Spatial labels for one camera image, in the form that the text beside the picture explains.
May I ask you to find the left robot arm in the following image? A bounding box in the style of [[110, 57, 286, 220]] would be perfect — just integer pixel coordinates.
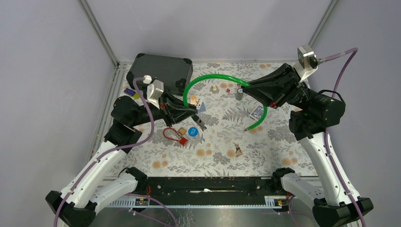
[[45, 92, 198, 227]]

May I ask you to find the red cable lock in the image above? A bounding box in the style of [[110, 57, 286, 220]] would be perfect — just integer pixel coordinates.
[[163, 127, 188, 147]]

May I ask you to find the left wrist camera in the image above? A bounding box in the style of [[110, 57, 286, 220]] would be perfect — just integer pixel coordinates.
[[147, 79, 164, 109]]

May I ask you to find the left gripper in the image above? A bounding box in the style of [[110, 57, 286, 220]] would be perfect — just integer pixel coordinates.
[[131, 89, 198, 127]]

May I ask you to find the brass padlock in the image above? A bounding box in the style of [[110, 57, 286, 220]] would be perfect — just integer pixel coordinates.
[[177, 127, 187, 137]]

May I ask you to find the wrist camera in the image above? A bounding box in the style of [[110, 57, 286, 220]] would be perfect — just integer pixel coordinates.
[[147, 79, 164, 109], [294, 44, 318, 81]]

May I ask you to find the blue toy brick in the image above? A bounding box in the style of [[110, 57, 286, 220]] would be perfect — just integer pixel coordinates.
[[123, 88, 136, 96]]

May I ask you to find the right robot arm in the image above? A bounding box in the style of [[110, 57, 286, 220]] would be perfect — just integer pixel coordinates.
[[183, 63, 374, 227]]

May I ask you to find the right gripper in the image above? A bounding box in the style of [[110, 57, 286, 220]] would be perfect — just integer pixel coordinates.
[[241, 63, 319, 112]]

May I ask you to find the grey patterned cylinder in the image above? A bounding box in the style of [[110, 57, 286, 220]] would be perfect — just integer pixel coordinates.
[[235, 88, 244, 101]]

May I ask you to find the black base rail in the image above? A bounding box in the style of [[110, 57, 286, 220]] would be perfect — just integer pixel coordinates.
[[118, 167, 291, 208]]

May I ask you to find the blue-backed playing card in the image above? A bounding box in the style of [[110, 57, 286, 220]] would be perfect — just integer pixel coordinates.
[[197, 102, 206, 113]]

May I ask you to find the blue small blind chip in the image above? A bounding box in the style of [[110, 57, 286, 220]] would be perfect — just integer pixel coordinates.
[[188, 127, 199, 137]]

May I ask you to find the dark green carrying case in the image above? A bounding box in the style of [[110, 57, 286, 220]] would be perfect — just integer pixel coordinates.
[[126, 53, 193, 96]]

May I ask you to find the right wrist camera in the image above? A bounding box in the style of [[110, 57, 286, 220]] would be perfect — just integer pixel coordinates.
[[294, 44, 318, 81]]

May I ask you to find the green cable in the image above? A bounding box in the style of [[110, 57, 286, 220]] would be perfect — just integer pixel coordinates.
[[183, 73, 269, 132]]

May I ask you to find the blue card box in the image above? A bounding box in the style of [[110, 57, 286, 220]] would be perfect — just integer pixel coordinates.
[[249, 105, 264, 121]]

